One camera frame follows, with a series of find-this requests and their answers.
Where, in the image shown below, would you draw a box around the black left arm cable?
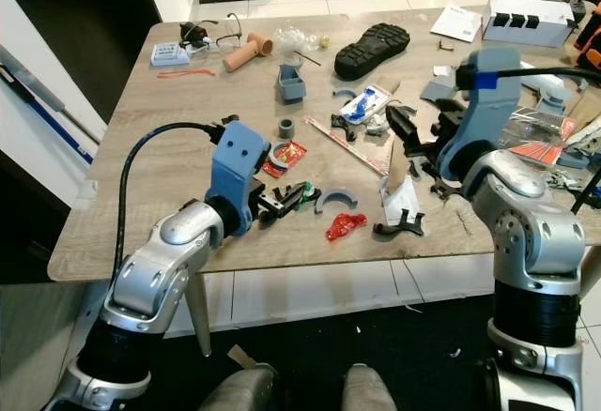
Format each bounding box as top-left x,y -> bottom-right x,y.
113,120 -> 231,281

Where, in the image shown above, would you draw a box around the grey robot left leg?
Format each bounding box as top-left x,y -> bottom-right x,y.
200,365 -> 279,411

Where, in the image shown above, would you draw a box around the black floor mat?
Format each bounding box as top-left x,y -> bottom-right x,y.
141,294 -> 499,411

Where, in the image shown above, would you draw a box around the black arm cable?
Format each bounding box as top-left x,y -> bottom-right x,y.
455,62 -> 601,93
113,120 -> 231,281

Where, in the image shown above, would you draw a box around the black plastic bracket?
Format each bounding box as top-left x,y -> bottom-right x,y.
373,208 -> 426,237

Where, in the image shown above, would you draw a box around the black curved plastic part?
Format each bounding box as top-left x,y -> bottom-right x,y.
428,175 -> 466,202

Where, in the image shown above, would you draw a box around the small green black part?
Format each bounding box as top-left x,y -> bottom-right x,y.
291,183 -> 317,209

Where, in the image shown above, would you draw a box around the orange black tool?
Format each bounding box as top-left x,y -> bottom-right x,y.
573,0 -> 601,71

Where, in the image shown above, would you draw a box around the orange rubber band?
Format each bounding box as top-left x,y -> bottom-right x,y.
157,67 -> 218,79

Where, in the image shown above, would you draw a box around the grey plastic box part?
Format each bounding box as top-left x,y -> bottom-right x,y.
277,64 -> 309,105

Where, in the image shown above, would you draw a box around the grey plastic arc part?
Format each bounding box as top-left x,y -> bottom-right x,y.
315,189 -> 359,215

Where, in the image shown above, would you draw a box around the flat grey plastic part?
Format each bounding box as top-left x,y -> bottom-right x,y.
420,77 -> 458,106

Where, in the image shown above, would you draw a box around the white booklet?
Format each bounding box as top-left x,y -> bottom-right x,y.
430,5 -> 484,44

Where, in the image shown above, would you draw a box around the brown cardboard piece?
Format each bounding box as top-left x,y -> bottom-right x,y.
386,137 -> 410,195

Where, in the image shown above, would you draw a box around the grey robot leg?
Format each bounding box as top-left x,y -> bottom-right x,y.
200,365 -> 279,411
342,363 -> 401,411

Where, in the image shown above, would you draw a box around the white box with black blocks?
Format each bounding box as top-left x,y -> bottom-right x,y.
482,0 -> 579,49

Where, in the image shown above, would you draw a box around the pale grey right wrist camera mount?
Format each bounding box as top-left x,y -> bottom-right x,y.
436,46 -> 523,184

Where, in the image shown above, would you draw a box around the grey tapered table leg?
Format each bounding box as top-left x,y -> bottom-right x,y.
185,273 -> 216,358

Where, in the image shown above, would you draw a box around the white paper card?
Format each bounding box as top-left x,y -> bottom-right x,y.
379,174 -> 422,227

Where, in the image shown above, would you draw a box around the brown cardboard scrap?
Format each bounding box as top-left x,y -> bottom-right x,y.
229,344 -> 260,371

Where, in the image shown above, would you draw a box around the pale grey wrist camera mount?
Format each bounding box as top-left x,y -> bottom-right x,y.
436,46 -> 523,184
210,120 -> 272,236

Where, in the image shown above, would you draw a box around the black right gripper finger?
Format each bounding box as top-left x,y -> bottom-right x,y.
384,105 -> 433,160
432,99 -> 468,135

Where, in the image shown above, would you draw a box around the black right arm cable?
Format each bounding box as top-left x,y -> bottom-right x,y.
455,62 -> 601,93

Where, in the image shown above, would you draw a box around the blue white wrapper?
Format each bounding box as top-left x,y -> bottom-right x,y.
342,84 -> 392,127

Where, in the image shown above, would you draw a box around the pale grey left wrist camera mount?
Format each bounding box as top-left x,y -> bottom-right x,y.
210,120 -> 272,236

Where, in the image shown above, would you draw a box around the black frame eyeglasses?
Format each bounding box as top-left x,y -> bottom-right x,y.
180,12 -> 246,53

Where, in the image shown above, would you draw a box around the black rubber shoe sole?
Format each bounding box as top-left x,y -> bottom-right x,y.
334,23 -> 412,82

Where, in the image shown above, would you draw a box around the clear plastic bag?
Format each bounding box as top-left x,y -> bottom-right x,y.
272,23 -> 331,56

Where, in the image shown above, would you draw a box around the small blue white box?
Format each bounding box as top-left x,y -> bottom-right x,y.
151,42 -> 192,68

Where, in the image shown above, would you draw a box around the grey robot right leg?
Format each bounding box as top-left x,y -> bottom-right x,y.
342,363 -> 401,411

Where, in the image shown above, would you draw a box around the red foil packet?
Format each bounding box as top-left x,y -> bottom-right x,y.
267,141 -> 309,180

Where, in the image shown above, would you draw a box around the thin wooden stick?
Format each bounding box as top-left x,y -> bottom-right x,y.
304,115 -> 388,177

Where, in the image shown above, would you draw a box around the red crumpled wrapper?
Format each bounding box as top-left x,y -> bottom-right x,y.
326,212 -> 368,242

